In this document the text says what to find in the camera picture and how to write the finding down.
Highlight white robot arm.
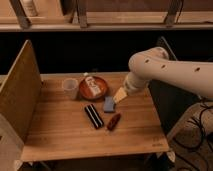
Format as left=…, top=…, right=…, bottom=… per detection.
left=113, top=47, right=213, bottom=103

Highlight white ceramic cup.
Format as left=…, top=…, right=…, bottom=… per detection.
left=62, top=78, right=79, bottom=100

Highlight blue sponge block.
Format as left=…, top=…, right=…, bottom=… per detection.
left=103, top=96, right=115, bottom=113

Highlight brown round plate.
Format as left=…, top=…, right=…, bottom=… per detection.
left=79, top=76, right=108, bottom=101

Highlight white tube on plate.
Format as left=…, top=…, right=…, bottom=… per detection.
left=84, top=73, right=101, bottom=97

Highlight black striped rectangular box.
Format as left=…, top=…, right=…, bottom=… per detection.
left=84, top=104, right=104, bottom=129

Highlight dark right side panel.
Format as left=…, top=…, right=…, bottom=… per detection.
left=148, top=80, right=199, bottom=135

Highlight left wooden side panel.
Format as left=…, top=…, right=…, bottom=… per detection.
left=0, top=40, right=42, bottom=142

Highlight white bottle on shelf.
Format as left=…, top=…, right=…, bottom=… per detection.
left=23, top=0, right=38, bottom=17

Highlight black cables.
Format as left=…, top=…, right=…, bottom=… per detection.
left=173, top=103, right=213, bottom=171

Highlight wooden shelf rail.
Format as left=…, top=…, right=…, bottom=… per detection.
left=0, top=11, right=213, bottom=32

